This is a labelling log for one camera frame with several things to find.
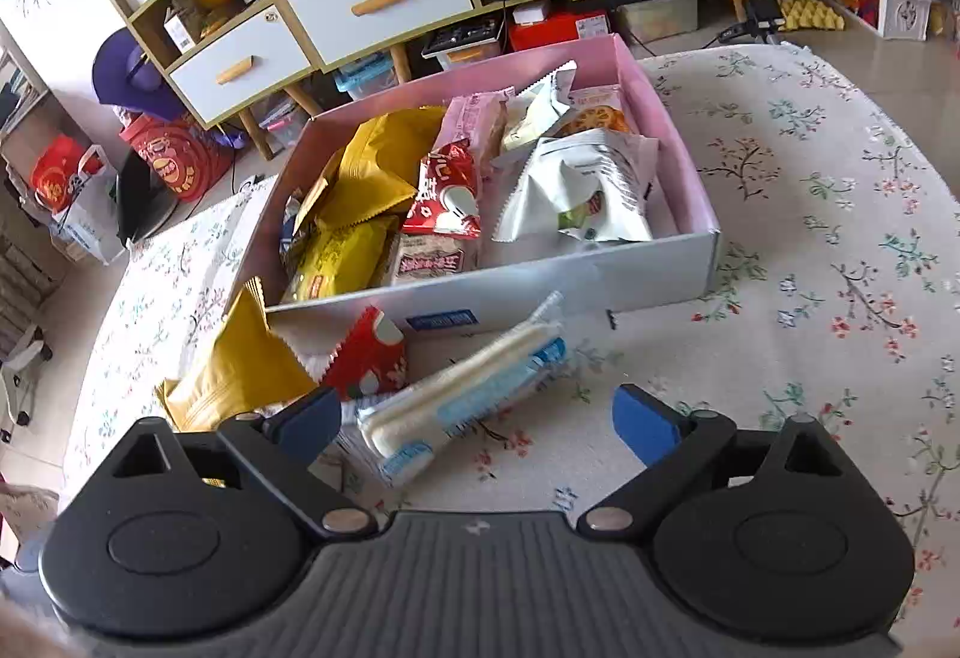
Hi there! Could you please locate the clear white wafer packet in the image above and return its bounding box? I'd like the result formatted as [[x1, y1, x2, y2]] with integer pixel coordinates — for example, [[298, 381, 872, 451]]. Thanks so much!
[[337, 290, 569, 490]]

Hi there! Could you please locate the black chair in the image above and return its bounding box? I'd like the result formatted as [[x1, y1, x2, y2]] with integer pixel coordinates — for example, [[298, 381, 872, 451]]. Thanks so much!
[[114, 143, 188, 246]]

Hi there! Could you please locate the blue plastic box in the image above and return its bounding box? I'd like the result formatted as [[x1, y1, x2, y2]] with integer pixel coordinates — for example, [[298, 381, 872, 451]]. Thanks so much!
[[334, 53, 398, 100]]

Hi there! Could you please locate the yellow printed snack packet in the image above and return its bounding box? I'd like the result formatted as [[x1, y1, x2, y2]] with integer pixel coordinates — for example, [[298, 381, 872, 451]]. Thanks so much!
[[281, 215, 398, 305]]

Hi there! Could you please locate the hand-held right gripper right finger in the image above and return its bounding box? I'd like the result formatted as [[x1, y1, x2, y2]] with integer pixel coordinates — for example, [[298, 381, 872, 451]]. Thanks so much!
[[576, 384, 845, 539]]

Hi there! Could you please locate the red gift bag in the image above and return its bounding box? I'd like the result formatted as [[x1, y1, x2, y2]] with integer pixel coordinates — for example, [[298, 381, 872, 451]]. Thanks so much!
[[30, 134, 98, 213]]

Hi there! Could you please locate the white shopping bag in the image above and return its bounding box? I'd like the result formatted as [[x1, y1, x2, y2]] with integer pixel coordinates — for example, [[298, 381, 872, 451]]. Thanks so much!
[[51, 148, 128, 265]]

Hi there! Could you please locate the pink cardboard box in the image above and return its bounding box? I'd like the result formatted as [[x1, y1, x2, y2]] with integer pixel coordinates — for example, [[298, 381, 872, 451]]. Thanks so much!
[[225, 34, 721, 336]]

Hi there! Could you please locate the black keyboard device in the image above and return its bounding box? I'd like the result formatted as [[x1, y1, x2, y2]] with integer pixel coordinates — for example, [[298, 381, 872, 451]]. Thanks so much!
[[420, 20, 503, 62]]

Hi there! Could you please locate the white cracker print packet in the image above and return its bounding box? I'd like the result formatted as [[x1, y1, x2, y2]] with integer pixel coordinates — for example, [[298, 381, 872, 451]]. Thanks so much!
[[559, 86, 635, 137]]

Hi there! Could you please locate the white pale yellow zigzag packet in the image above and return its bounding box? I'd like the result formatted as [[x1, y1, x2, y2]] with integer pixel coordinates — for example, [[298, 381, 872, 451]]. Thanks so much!
[[501, 64, 580, 152]]

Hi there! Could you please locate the pink snack packet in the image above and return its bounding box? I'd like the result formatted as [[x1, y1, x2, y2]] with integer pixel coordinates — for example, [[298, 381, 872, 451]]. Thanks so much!
[[435, 91, 511, 171]]

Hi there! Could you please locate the red flat box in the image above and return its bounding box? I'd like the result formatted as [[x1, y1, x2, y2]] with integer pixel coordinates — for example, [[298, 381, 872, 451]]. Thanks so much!
[[508, 8, 612, 55]]

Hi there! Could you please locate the mustard yellow snack bag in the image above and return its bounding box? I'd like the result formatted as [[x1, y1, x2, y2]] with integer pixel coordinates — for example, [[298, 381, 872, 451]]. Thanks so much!
[[156, 279, 320, 434], [341, 109, 447, 228]]

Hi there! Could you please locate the small white box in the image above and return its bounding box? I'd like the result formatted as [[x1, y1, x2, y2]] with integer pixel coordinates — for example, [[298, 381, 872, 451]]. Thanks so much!
[[165, 8, 200, 53]]

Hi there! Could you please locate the red round gift box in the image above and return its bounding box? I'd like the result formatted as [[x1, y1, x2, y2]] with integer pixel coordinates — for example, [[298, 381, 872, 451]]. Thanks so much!
[[120, 110, 237, 203]]

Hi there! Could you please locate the yellow egg tray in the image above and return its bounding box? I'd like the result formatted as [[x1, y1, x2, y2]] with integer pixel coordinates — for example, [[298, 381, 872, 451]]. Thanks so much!
[[776, 0, 848, 32]]

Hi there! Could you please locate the white packet green mark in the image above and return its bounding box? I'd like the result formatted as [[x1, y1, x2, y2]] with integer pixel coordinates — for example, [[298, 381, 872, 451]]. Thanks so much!
[[491, 128, 661, 245]]

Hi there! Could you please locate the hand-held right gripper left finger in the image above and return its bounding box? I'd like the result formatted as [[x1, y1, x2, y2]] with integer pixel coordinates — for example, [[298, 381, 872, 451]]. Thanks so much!
[[112, 386, 378, 539]]

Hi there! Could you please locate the purple hat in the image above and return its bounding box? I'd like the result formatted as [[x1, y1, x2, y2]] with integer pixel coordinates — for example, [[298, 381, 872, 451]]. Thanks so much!
[[91, 28, 185, 119]]

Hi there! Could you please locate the clear plastic storage box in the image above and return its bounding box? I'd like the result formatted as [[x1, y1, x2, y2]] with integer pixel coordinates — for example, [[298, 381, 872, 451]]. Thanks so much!
[[615, 0, 706, 40]]

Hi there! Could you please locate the white packet red lettering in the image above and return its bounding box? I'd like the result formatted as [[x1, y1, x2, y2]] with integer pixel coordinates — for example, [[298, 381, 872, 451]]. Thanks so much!
[[390, 230, 466, 288]]

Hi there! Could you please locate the black tripod device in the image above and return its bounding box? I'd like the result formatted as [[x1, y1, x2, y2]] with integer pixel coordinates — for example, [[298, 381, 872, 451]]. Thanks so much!
[[716, 0, 785, 47]]

